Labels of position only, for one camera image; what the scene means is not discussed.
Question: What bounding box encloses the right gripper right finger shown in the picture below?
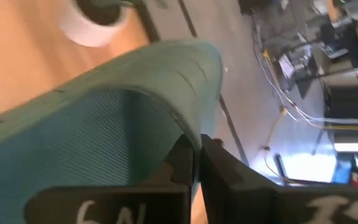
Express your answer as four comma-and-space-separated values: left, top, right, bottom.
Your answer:
199, 133, 358, 224

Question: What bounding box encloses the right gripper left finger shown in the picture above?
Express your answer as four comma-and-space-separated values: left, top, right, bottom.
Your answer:
25, 133, 195, 224

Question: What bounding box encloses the green rubber slide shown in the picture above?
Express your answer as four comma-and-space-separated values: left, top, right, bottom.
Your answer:
0, 39, 224, 224

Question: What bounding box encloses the black cabinet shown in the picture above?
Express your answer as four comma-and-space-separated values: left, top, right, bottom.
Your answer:
323, 83, 358, 144

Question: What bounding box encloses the white flat device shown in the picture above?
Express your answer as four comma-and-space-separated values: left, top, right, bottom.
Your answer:
278, 55, 295, 79

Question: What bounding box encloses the artificial plant in white pot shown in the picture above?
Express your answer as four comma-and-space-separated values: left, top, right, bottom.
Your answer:
57, 0, 136, 48

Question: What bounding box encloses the black equipment cart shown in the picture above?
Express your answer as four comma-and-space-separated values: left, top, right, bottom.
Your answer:
237, 0, 358, 94

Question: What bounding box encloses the beige cord with yellow plug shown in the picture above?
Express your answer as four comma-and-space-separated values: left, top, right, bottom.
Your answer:
261, 105, 296, 186

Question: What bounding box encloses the long yellow cable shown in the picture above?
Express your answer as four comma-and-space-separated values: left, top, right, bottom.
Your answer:
261, 49, 358, 131

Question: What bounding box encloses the white floor cable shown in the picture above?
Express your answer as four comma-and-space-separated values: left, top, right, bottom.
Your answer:
252, 15, 358, 125

